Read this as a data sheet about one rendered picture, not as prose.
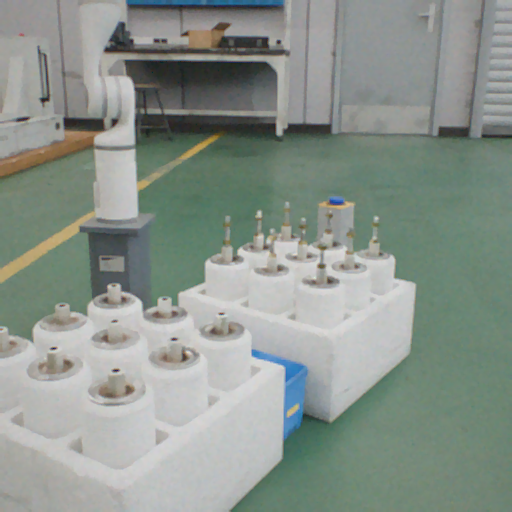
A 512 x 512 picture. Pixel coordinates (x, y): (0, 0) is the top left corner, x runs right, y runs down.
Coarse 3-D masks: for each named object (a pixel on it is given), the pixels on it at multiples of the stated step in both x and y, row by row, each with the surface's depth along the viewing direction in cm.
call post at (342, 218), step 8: (320, 208) 167; (344, 208) 165; (352, 208) 168; (320, 216) 167; (336, 216) 164; (344, 216) 165; (352, 216) 169; (320, 224) 168; (336, 224) 165; (344, 224) 166; (352, 224) 169; (320, 232) 168; (336, 232) 165; (344, 232) 167; (320, 240) 169; (336, 240) 166; (344, 240) 167
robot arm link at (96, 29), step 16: (80, 0) 139; (96, 0) 138; (112, 0) 140; (80, 16) 141; (96, 16) 139; (112, 16) 140; (96, 32) 139; (112, 32) 143; (96, 48) 140; (96, 64) 140; (96, 80) 140; (96, 96) 140; (96, 112) 142
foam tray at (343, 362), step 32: (192, 288) 144; (256, 320) 129; (288, 320) 127; (352, 320) 127; (384, 320) 137; (288, 352) 126; (320, 352) 121; (352, 352) 127; (384, 352) 140; (320, 384) 123; (352, 384) 129; (320, 416) 125
